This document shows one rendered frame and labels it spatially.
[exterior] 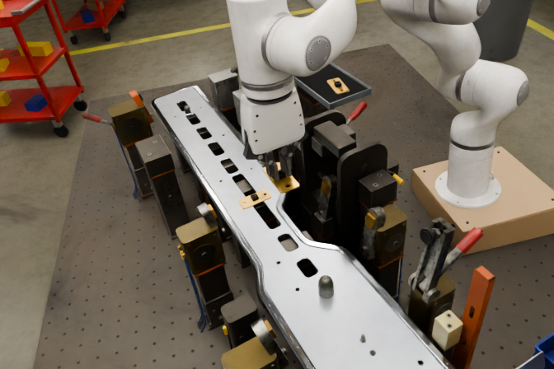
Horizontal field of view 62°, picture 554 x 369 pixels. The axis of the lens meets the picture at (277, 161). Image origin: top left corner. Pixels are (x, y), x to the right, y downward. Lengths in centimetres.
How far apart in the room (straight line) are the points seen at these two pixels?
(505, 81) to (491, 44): 278
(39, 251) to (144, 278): 144
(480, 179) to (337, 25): 92
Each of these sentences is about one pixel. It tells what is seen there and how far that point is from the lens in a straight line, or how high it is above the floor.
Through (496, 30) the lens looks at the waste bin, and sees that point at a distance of 401.
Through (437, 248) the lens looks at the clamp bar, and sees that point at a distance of 88.
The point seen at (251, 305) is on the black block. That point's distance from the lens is 101.
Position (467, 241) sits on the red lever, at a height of 113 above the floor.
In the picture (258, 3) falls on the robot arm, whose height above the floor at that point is 160.
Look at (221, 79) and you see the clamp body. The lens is 166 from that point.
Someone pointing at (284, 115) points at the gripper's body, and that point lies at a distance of 75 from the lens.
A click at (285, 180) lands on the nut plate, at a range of 84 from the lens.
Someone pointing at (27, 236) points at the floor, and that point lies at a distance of 303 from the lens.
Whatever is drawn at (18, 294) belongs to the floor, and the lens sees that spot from 274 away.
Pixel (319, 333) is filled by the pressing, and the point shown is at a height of 100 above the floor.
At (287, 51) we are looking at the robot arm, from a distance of 62.
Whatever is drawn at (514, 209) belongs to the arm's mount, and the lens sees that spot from 151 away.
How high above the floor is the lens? 181
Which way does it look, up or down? 38 degrees down
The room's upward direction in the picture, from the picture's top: 7 degrees counter-clockwise
